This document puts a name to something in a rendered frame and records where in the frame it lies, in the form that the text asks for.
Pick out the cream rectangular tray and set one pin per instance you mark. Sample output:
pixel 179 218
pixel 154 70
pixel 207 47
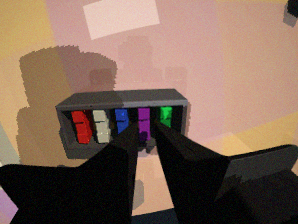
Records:
pixel 8 154

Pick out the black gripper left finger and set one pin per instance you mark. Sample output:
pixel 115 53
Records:
pixel 103 185

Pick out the green fuse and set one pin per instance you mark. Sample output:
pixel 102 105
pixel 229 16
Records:
pixel 164 114

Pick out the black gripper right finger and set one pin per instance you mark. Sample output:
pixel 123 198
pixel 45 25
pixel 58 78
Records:
pixel 199 179

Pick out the blue fuse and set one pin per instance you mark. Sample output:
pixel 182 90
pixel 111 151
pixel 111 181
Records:
pixel 122 118

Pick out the violet fuse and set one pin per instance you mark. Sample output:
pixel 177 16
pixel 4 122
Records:
pixel 143 115

